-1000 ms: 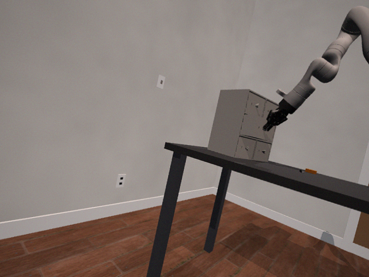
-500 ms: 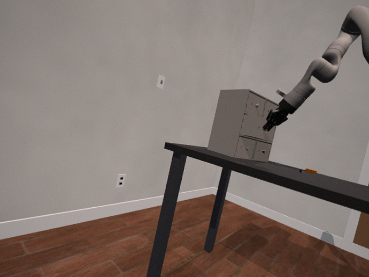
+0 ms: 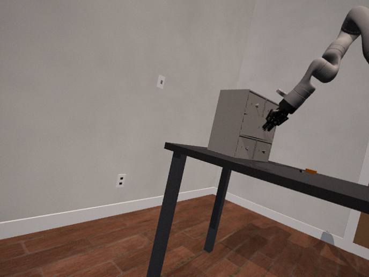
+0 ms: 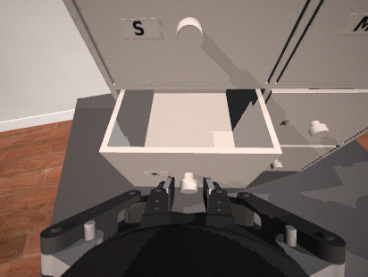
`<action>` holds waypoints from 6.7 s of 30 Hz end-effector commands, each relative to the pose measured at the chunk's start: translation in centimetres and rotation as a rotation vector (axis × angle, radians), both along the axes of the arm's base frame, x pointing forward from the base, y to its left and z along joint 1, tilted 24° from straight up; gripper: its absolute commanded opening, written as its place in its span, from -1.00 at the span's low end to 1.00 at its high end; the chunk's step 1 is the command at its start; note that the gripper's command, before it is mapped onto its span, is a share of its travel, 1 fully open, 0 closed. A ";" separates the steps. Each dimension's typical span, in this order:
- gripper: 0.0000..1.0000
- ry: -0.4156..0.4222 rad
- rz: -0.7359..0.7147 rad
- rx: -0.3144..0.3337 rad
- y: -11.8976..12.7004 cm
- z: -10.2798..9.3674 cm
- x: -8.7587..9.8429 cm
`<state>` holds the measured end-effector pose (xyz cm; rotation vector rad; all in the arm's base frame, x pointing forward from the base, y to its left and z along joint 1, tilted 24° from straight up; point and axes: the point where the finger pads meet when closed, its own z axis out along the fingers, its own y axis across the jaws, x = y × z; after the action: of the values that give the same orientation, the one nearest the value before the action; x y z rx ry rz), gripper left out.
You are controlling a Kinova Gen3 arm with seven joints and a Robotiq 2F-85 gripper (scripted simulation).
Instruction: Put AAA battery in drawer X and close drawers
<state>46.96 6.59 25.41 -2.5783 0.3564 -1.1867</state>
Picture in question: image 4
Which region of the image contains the white small chest of drawers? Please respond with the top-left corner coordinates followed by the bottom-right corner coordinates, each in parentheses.
top-left (63, 0), bottom-right (368, 172)

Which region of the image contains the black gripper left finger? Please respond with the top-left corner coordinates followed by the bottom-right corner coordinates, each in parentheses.
top-left (40, 177), bottom-right (174, 277)

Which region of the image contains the beige drawer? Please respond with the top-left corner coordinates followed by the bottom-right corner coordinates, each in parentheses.
top-left (276, 0), bottom-right (368, 84)
top-left (99, 89), bottom-right (282, 194)
top-left (265, 88), bottom-right (368, 144)
top-left (265, 145), bottom-right (334, 171)
top-left (75, 0), bottom-right (307, 85)

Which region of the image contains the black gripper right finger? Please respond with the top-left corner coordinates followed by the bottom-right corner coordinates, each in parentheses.
top-left (203, 177), bottom-right (346, 277)

